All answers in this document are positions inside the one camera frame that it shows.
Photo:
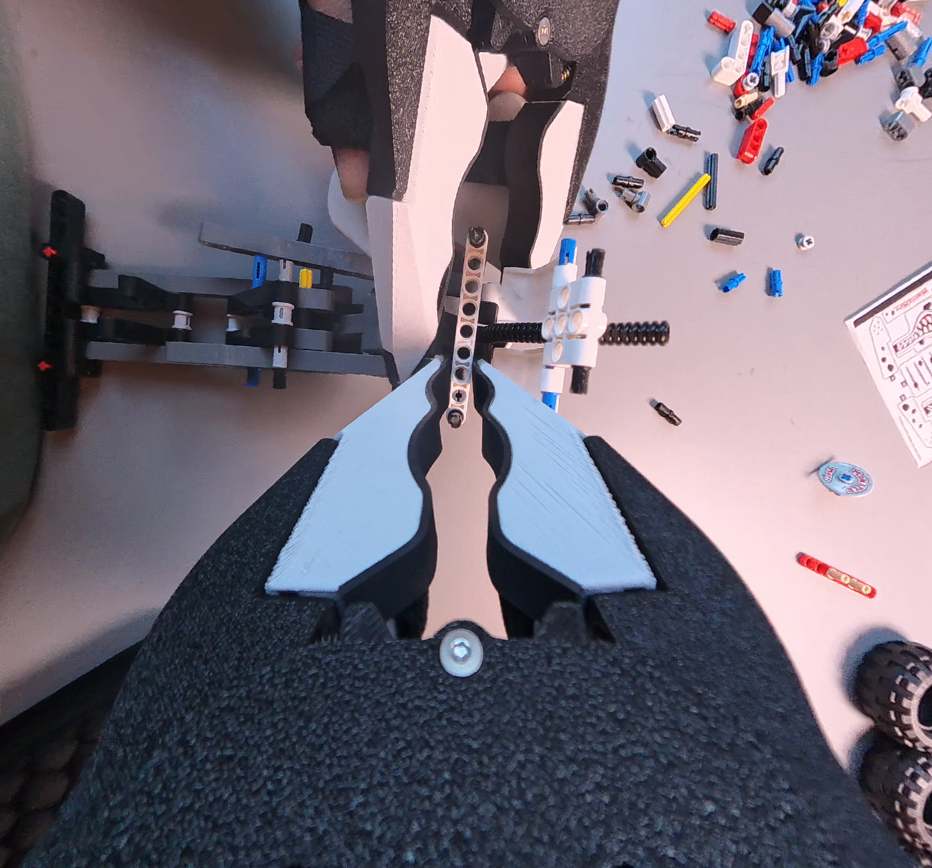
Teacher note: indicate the long black brick pin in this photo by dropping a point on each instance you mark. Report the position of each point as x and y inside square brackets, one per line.
[686, 133]

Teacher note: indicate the black cylinder brick pin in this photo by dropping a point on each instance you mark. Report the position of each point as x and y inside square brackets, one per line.
[728, 236]

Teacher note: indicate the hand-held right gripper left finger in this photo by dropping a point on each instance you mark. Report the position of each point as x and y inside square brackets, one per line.
[350, 519]

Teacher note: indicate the grey and black connector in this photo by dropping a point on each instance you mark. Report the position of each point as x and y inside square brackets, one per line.
[631, 195]

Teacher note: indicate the toy brick model car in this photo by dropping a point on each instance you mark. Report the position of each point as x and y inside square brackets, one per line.
[160, 290]

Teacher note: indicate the small dark brick connector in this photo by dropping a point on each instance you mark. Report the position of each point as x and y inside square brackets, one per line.
[772, 162]

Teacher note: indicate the person's green sweatshirt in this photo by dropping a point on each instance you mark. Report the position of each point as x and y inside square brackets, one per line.
[12, 300]

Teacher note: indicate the sticker sheet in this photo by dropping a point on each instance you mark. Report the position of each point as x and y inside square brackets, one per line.
[900, 373]

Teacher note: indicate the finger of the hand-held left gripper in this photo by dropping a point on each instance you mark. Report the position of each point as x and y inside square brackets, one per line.
[437, 155]
[573, 169]

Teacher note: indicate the light grey brick beam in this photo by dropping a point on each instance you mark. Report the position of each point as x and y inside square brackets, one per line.
[466, 315]

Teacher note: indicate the small black pin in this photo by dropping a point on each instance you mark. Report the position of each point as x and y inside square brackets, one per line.
[666, 412]

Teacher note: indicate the dark grey brick connector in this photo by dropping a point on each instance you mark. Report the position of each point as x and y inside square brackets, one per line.
[596, 203]

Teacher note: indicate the blue brick pin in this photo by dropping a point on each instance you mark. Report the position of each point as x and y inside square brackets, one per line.
[775, 283]
[731, 283]

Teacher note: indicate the pile of small brick pieces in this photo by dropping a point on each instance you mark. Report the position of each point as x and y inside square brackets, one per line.
[816, 24]

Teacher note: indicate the small white brick connector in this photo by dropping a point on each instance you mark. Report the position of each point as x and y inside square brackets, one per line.
[663, 112]

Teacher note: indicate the black toy tyre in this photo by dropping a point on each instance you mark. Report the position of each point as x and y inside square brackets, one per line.
[900, 693]
[903, 795]

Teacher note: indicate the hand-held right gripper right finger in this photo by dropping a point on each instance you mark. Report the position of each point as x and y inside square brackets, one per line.
[568, 519]

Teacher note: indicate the red brick piece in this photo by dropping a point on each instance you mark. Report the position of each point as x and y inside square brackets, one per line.
[752, 140]

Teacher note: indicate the round grey disc piece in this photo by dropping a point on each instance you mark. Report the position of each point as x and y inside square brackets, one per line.
[845, 479]

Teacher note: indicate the black mesh chair seat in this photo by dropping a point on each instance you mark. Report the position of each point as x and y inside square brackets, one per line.
[37, 795]

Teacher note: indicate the yellow brick axle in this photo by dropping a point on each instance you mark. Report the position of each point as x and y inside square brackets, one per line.
[685, 201]

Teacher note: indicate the red brick beam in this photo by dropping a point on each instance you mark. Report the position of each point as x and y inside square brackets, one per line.
[835, 574]

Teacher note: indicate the black brick axle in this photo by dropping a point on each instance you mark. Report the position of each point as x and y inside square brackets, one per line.
[711, 184]

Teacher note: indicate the black round brick connector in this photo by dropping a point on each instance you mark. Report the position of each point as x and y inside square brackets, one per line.
[650, 163]

